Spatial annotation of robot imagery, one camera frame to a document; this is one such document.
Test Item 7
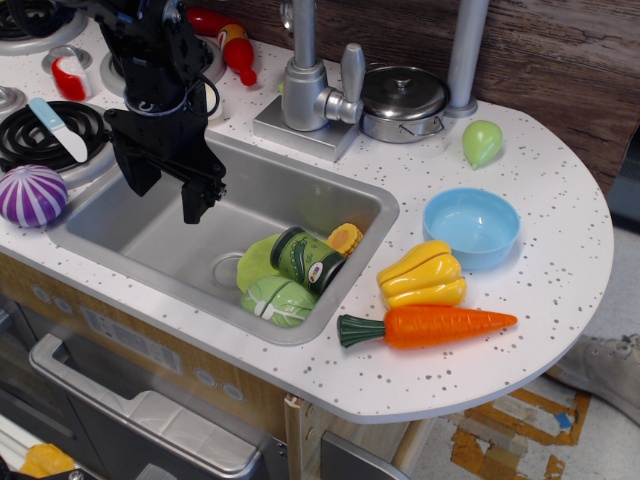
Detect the yellow object bottom left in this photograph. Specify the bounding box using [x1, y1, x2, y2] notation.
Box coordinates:
[20, 443, 75, 479]

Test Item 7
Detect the blue handled toy knife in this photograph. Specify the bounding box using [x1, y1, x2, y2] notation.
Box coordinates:
[28, 98, 88, 163]

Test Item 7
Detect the orange toy carrot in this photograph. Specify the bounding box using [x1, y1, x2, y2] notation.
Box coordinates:
[337, 306, 518, 349]

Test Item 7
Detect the red toy chili pepper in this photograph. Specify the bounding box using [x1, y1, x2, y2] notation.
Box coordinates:
[187, 7, 237, 36]

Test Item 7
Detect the grey metal pole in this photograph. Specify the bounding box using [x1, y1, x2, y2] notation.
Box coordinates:
[445, 0, 489, 118]

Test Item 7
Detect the silver toy faucet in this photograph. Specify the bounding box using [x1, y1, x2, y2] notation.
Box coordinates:
[253, 0, 366, 162]

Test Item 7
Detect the green toy pear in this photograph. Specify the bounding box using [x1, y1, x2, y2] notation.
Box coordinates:
[461, 120, 503, 169]

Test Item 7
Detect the grey oven door handle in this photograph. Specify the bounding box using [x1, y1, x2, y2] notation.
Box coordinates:
[30, 334, 264, 479]

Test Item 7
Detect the red toy ketchup bottle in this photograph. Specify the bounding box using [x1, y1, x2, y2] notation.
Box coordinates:
[217, 23, 257, 87]

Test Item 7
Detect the silver toy sink basin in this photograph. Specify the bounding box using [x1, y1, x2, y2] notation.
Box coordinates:
[47, 132, 399, 345]

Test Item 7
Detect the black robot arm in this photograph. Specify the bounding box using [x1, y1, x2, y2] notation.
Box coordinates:
[86, 1, 226, 224]

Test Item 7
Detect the grey sneaker shoe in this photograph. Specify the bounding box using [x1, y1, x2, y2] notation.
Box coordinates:
[546, 334, 639, 424]

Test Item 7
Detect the green toy pea can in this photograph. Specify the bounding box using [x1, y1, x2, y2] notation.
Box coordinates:
[270, 227, 346, 295]

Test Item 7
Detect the back left black stove burner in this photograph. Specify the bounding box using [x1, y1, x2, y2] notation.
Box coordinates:
[1, 1, 88, 56]

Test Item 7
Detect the small steel pot with lid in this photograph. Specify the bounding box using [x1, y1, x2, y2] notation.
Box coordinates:
[360, 66, 449, 144]

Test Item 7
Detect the yellow toy bell pepper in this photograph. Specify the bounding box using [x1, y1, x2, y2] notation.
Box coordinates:
[377, 240, 467, 309]

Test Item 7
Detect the yellow toy corn piece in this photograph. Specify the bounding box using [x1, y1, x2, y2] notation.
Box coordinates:
[326, 223, 363, 257]

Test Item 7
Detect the cream toy mayonnaise bottle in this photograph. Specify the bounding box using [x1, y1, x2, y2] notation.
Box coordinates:
[205, 85, 223, 121]

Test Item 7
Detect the light blue plastic bowl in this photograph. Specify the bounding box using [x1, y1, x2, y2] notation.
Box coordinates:
[423, 188, 521, 270]

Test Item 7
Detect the red white toy cheese wedge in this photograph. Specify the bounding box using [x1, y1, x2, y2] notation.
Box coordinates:
[51, 56, 92, 102]

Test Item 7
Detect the purple striped toy onion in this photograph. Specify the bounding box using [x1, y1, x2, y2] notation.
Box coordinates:
[1, 165, 68, 227]

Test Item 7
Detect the silver stove knob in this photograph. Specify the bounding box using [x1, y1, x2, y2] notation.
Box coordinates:
[0, 86, 26, 118]

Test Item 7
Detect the green toy cabbage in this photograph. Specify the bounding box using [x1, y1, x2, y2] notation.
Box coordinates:
[240, 275, 318, 328]

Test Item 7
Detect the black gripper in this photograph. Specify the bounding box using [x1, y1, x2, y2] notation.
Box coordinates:
[104, 97, 226, 224]

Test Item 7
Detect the light green toy lettuce leaf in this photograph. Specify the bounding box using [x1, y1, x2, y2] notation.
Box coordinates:
[236, 234, 280, 292]

